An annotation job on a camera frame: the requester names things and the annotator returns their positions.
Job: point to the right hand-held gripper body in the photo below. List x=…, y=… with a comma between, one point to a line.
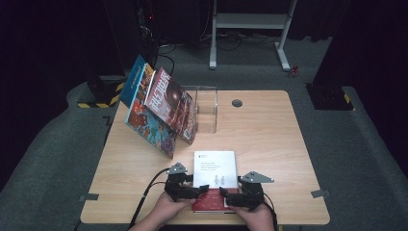
x=253, y=195

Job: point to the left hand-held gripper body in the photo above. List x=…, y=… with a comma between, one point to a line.
x=179, y=189

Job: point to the white book with red band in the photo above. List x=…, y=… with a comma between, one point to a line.
x=215, y=163

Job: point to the light blue cartoon picture book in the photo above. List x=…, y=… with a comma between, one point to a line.
x=150, y=128

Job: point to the clear acrylic book rack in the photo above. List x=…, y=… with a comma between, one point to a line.
x=208, y=109

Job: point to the thin glossy magazine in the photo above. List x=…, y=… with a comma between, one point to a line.
x=173, y=102

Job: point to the dark blue picture book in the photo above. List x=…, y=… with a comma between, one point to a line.
x=131, y=83

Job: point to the person's left hand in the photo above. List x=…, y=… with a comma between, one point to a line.
x=170, y=210

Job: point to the person's right hand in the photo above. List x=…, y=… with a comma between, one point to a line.
x=256, y=221

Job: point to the grey tape piece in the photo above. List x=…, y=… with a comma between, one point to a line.
x=89, y=197
x=320, y=193

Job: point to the round grey table grommet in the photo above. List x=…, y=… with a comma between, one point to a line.
x=237, y=103

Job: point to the black yellow striped base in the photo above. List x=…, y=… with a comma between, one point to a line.
x=102, y=96
x=330, y=99

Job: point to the small red floor object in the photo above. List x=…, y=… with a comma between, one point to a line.
x=293, y=71

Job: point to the dark equipment tower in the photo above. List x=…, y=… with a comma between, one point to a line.
x=148, y=29

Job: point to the white metal frame desk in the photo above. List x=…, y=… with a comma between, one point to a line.
x=250, y=20

